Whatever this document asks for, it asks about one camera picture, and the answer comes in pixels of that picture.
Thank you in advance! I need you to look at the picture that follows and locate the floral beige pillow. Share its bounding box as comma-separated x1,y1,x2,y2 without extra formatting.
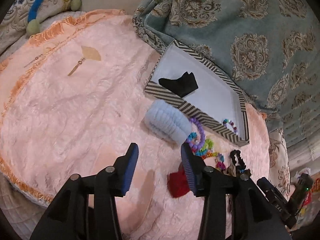
268,128,290,200

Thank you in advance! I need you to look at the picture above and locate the multicolour bead bracelet in tray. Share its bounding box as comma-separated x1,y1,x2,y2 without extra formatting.
222,119,239,136

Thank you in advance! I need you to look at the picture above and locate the light blue fluffy scrunchie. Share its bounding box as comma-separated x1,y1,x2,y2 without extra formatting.
144,99,192,145

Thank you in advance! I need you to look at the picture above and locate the pink quilted bedspread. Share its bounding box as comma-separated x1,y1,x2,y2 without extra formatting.
0,9,291,240

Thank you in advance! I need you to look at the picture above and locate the teal damask blanket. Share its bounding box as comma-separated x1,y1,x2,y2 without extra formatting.
132,0,320,147

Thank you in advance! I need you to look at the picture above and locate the leopard print brown scrunchie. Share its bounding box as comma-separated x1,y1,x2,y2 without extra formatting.
223,164,252,177

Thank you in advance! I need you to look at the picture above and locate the black velvet hair accessory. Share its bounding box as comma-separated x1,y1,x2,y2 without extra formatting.
158,72,199,98

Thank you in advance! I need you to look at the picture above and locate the purple bead bracelet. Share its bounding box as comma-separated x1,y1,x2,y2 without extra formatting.
186,116,206,152

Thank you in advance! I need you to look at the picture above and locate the colourful bead bracelet pile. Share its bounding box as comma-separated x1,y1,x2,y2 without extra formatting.
187,132,227,172

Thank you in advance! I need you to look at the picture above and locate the embroidered cream cushion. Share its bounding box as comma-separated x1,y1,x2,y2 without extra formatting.
1,0,81,53

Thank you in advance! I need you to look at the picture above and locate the striped black white tray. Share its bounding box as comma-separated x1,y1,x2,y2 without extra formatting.
144,40,249,147

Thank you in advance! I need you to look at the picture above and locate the red velvet hair bow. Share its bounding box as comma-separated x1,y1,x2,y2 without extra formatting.
167,163,190,198

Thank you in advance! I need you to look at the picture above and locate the black scrunchie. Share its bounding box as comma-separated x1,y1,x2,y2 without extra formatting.
229,150,246,173

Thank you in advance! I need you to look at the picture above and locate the blue green tassel cord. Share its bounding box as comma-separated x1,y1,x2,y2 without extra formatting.
26,0,83,37

